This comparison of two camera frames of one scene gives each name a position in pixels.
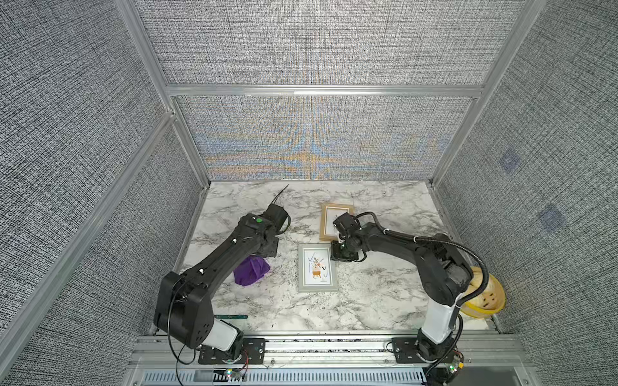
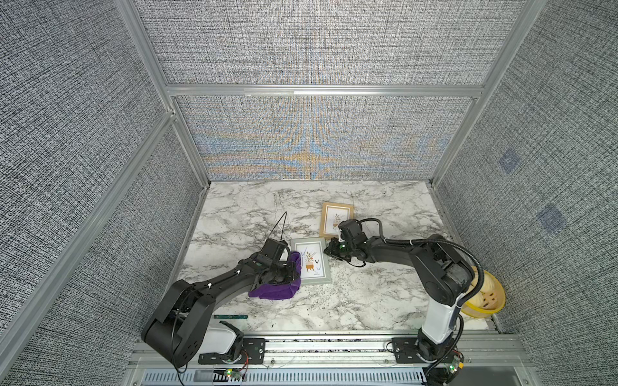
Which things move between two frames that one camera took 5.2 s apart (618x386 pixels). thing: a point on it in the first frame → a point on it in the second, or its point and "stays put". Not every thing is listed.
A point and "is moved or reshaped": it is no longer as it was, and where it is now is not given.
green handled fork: x=231 y=316 stays put
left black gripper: x=273 y=250 → x=292 y=274
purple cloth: x=250 y=270 is moved or reshaped
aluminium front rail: x=480 y=351 stays put
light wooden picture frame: x=329 y=213 stays put
